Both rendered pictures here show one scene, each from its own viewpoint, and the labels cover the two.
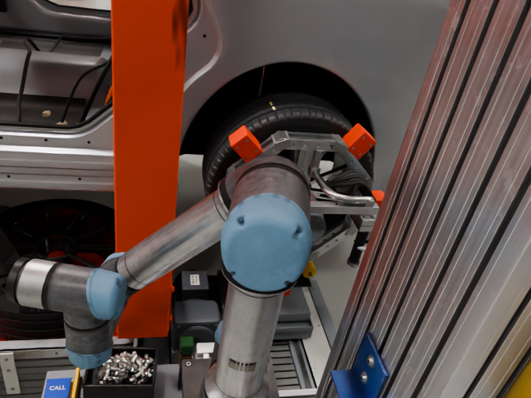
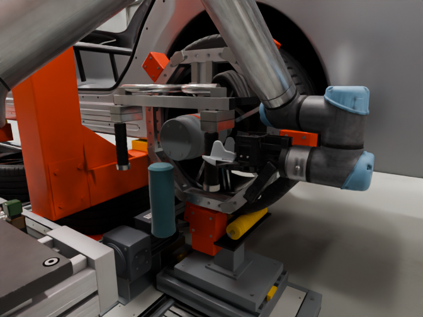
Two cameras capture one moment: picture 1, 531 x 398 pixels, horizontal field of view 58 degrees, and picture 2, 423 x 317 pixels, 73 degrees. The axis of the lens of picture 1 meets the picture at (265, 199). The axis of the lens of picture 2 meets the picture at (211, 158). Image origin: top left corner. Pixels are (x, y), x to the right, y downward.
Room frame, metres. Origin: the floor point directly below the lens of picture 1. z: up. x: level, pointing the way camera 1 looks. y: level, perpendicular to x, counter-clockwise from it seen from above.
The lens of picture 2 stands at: (0.88, -0.88, 1.01)
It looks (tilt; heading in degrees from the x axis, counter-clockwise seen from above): 14 degrees down; 50
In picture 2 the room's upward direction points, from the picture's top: straight up
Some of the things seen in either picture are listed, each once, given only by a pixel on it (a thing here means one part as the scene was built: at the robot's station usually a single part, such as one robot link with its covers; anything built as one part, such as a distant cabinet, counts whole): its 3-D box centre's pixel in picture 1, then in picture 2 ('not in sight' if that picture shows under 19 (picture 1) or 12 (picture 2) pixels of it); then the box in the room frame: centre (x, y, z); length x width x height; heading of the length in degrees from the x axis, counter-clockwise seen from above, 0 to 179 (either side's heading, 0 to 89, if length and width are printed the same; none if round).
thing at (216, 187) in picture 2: (358, 246); (211, 160); (1.33, -0.34, 0.83); 0.04 x 0.04 x 0.16
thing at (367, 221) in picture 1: (363, 217); (218, 119); (1.36, -0.34, 0.93); 0.09 x 0.05 x 0.05; 16
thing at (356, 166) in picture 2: not in sight; (340, 166); (1.42, -0.63, 0.85); 0.11 x 0.08 x 0.09; 107
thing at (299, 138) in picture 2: (373, 202); (298, 141); (1.60, -0.42, 0.85); 0.09 x 0.08 x 0.07; 106
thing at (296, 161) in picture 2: not in sight; (299, 163); (1.39, -0.56, 0.85); 0.08 x 0.05 x 0.08; 17
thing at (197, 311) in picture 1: (191, 311); (150, 250); (1.44, 0.22, 0.26); 0.42 x 0.18 x 0.35; 16
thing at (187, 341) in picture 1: (186, 345); (12, 207); (0.94, 0.15, 0.64); 0.04 x 0.04 x 0.04; 16
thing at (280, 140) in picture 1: (295, 201); (208, 132); (1.51, -0.11, 0.85); 0.54 x 0.07 x 0.54; 106
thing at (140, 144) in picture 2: not in sight; (150, 144); (1.60, 0.48, 0.71); 0.14 x 0.14 x 0.05; 16
